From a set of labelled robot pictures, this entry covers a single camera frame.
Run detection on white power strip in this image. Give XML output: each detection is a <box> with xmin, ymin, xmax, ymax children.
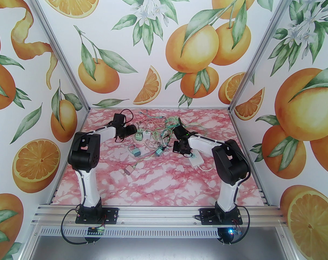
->
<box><xmin>188</xmin><ymin>150</ymin><xmax>205</xmax><ymax>168</ymax></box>

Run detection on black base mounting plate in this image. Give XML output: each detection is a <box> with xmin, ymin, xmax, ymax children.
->
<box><xmin>75</xmin><ymin>207</ymin><xmax>119</xmax><ymax>224</ymax></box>
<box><xmin>200</xmin><ymin>208</ymin><xmax>243</xmax><ymax>225</ymax></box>

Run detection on perforated metal strip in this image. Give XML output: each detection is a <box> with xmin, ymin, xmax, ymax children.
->
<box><xmin>38</xmin><ymin>227</ymin><xmax>221</xmax><ymax>237</ymax></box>

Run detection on steel sheet panel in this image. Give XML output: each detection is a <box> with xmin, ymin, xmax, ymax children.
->
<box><xmin>23</xmin><ymin>235</ymin><xmax>300</xmax><ymax>260</ymax></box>

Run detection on teal cable with connectors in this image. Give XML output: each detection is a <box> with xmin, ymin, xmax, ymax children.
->
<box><xmin>139</xmin><ymin>111</ymin><xmax>164</xmax><ymax>120</ymax></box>

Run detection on green yellow thin cable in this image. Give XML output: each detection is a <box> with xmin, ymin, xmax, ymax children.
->
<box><xmin>164</xmin><ymin>117</ymin><xmax>181</xmax><ymax>131</ymax></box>

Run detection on pink thin cable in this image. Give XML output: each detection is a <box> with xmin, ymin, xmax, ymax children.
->
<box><xmin>144</xmin><ymin>129</ymin><xmax>167</xmax><ymax>148</ymax></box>

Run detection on aluminium profile rail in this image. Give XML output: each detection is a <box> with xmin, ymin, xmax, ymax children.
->
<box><xmin>31</xmin><ymin>203</ymin><xmax>289</xmax><ymax>228</ymax></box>

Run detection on aluminium table side rail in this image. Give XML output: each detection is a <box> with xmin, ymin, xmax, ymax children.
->
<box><xmin>46</xmin><ymin>187</ymin><xmax>59</xmax><ymax>205</ymax></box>
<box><xmin>258</xmin><ymin>188</ymin><xmax>270</xmax><ymax>206</ymax></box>

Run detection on black base cable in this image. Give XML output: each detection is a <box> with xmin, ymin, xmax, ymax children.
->
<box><xmin>60</xmin><ymin>208</ymin><xmax>105</xmax><ymax>245</ymax></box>
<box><xmin>221</xmin><ymin>206</ymin><xmax>251</xmax><ymax>245</ymax></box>

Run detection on aluminium frame post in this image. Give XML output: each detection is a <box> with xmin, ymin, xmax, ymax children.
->
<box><xmin>228</xmin><ymin>0</ymin><xmax>301</xmax><ymax>114</ymax></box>
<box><xmin>22</xmin><ymin>0</ymin><xmax>91</xmax><ymax>116</ymax></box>

